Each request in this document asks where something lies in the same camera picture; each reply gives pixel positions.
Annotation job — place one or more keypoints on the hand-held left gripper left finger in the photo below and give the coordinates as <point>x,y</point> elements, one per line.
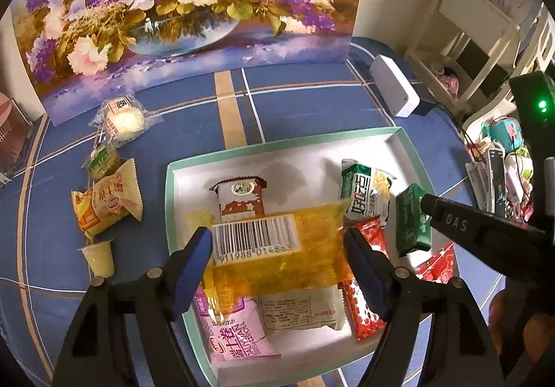
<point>195,265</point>

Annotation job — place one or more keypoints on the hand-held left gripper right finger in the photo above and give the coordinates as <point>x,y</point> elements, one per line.
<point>364,270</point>

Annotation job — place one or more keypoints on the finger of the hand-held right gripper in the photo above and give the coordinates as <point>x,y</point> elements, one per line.
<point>477,226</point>

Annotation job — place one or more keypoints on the yellow cake packet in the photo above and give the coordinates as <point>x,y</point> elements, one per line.
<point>303,257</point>

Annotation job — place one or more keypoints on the dark green snack packet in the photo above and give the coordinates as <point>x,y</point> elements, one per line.
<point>409,222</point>

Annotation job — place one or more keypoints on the cream white snack packet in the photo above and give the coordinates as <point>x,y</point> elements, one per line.
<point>303,309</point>

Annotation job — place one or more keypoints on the green and white corn packet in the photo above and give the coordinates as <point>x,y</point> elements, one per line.
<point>364,196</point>

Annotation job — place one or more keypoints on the red and white snack packet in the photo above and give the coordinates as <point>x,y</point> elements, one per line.
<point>240,200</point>

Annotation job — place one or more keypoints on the purple roll cake packet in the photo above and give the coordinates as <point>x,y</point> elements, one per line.
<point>234,335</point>

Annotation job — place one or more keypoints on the white tray with green rim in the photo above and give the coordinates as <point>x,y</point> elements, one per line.
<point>303,161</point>

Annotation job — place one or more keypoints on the person's right hand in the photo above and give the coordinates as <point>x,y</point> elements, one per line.
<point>537,333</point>

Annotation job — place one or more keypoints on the teal pouch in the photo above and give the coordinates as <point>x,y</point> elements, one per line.
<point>503,131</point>

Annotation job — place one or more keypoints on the pale jelly cup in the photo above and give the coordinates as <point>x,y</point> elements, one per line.
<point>99,259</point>

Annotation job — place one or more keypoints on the orange and white snack packet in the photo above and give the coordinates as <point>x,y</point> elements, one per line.
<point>108,205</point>

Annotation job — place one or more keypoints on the white wooden shelf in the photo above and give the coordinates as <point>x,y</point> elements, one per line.
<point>472,1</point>

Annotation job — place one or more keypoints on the small green and yellow packet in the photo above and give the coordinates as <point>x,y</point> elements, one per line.
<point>102,161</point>

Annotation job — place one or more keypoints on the white plastic box device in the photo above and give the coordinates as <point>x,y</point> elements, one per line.
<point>394,83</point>

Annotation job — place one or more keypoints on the round pastry in clear wrapper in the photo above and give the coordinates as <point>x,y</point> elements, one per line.
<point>123,120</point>

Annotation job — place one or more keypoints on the flower painting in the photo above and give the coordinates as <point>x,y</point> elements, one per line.
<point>173,1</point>

